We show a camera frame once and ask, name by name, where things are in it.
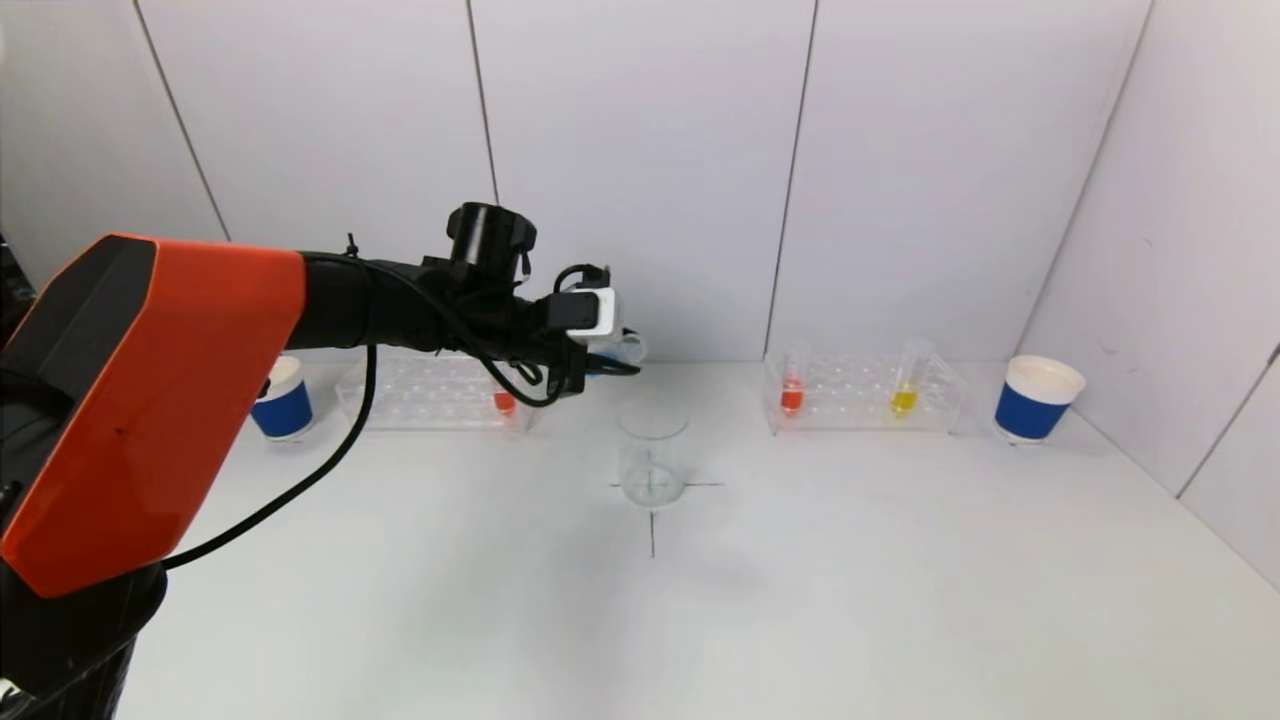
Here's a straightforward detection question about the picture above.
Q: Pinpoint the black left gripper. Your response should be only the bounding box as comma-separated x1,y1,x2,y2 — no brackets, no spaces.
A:
522,326,642,398

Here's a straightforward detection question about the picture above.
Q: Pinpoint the clear graduated plastic test tube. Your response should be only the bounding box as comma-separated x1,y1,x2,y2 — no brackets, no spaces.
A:
588,330,648,379

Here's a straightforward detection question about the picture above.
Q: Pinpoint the clear glass beaker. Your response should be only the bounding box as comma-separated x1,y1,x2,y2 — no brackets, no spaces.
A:
616,396,691,509

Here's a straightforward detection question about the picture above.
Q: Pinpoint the clear acrylic test tube rack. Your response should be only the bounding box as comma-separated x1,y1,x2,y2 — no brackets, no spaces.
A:
760,352,967,436
338,350,531,434

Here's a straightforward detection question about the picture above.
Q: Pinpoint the test tube with yellow pigment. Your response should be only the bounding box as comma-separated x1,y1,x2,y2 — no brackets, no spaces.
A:
889,339,933,419

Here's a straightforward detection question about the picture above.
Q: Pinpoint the paper cup with blue sleeve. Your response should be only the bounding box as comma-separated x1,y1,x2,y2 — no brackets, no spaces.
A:
995,356,1087,444
250,356,315,442

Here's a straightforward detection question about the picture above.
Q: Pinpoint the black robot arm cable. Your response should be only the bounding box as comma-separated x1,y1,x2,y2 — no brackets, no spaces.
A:
165,255,546,573

